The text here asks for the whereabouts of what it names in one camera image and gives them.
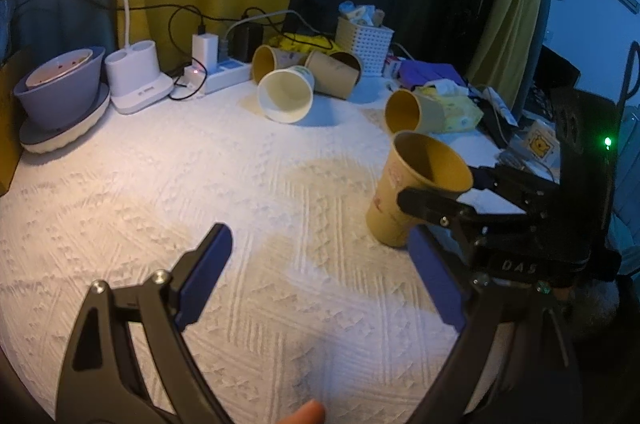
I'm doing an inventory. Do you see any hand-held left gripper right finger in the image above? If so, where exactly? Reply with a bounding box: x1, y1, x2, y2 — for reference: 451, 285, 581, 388
409, 226, 584, 424

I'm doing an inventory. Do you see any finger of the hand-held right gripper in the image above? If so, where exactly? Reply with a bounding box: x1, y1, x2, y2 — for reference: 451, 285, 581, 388
397, 186, 527, 251
471, 163, 562, 215

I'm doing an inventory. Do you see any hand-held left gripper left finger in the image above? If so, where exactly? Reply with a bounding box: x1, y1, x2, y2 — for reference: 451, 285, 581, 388
55, 223, 236, 424

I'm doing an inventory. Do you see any brown paper cup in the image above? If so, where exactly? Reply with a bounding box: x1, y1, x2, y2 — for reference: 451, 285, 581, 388
304, 49, 364, 100
383, 88, 447, 137
365, 131, 474, 248
250, 44, 305, 85

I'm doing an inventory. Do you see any white paper cup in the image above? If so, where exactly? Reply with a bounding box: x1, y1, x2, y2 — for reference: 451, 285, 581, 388
257, 66, 316, 124

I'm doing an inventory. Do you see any person's left hand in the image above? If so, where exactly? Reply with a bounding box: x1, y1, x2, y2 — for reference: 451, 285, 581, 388
274, 399, 327, 424

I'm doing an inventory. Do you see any yellow tissue pack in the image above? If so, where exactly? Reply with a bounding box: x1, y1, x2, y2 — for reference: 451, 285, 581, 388
414, 84, 485, 135

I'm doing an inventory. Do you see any purple cloth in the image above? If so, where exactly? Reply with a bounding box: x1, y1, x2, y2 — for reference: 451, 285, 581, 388
397, 59, 469, 88

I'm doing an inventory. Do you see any white plastic basket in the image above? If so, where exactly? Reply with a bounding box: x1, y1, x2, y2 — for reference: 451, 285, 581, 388
334, 16, 396, 78

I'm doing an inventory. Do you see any white ribbed plate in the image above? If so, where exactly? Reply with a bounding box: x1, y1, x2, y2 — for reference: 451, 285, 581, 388
18, 82, 111, 155

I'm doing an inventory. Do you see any white power strip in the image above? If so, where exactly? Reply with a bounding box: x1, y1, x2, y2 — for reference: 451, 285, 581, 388
172, 58, 252, 100

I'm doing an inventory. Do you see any white desk lamp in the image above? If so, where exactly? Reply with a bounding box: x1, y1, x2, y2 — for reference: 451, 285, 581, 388
43, 0, 174, 115

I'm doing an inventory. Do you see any yellow plastic bag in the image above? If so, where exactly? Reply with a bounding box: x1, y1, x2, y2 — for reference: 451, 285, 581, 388
269, 32, 337, 55

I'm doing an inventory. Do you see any white charger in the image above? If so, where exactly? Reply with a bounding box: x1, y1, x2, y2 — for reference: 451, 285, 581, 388
192, 33, 220, 73

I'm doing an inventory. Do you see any purple bowl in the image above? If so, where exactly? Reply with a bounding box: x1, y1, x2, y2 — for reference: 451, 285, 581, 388
13, 46, 107, 128

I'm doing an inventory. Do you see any black power adapter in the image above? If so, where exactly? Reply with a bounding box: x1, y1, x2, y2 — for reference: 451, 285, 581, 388
232, 22, 264, 62

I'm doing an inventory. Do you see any brown cardboard box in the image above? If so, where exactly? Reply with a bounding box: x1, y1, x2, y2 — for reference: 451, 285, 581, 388
0, 48, 32, 198

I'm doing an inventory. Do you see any pink bowl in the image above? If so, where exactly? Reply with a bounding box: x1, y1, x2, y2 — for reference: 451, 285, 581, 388
25, 48, 94, 90

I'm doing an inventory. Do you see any black cable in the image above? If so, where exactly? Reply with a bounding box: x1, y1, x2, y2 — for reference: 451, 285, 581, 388
20, 0, 251, 77

